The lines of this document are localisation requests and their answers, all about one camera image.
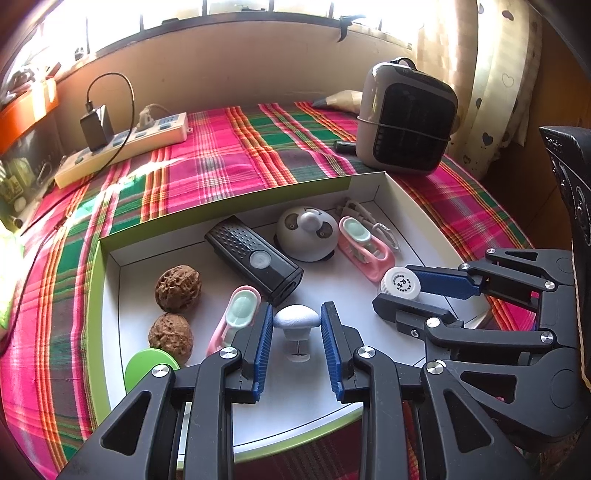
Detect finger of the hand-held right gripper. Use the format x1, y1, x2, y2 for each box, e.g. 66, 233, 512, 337
406, 248, 575, 319
372, 295, 589, 450

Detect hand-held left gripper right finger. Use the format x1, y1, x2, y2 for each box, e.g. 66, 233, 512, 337
320, 301, 536, 480

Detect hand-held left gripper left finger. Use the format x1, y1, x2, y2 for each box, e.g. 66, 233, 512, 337
58, 302, 275, 480

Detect white round container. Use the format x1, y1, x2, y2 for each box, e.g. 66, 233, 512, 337
379, 267, 422, 303

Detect pink clip with mint pad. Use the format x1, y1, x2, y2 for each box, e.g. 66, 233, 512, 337
205, 285, 263, 356
338, 216, 397, 282

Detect white mushroom-shaped knob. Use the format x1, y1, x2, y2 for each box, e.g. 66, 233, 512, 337
272, 305, 321, 363

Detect white usb cable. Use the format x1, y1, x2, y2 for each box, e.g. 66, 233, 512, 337
339, 198, 402, 252

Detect brown wrinkled walnut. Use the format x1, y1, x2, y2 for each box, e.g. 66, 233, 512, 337
154, 264, 203, 313
148, 313, 194, 365

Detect black rectangular flashlight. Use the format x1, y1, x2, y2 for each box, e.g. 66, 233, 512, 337
204, 216, 304, 308

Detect green topped white knob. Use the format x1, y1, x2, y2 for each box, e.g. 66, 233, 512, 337
124, 348, 181, 395

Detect white panda-shaped gadget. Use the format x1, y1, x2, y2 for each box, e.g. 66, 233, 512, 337
276, 206, 340, 263

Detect green white cardboard box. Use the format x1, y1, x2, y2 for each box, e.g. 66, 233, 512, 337
88, 171, 492, 464

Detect heart print curtain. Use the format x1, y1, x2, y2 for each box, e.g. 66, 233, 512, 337
416, 0, 550, 181

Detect grey space heater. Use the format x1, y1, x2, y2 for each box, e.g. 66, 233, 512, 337
355, 58, 459, 175

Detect pink green plaid blanket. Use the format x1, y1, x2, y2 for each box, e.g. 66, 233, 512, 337
0, 102, 532, 480

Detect white power strip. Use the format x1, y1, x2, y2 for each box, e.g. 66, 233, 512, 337
54, 112, 190, 189

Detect white plug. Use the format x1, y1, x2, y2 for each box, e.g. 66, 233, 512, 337
137, 104, 171, 132

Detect black hanging hook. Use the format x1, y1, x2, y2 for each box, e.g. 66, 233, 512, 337
335, 14, 365, 43

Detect black charger adapter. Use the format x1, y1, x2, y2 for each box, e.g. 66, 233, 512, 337
80, 105, 116, 152

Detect small green carton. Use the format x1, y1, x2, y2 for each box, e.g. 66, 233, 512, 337
0, 159, 26, 204

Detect window with metal bars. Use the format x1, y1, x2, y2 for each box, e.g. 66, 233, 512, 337
46, 0, 416, 56

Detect black charger cable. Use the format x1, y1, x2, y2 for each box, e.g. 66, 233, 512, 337
85, 72, 136, 153

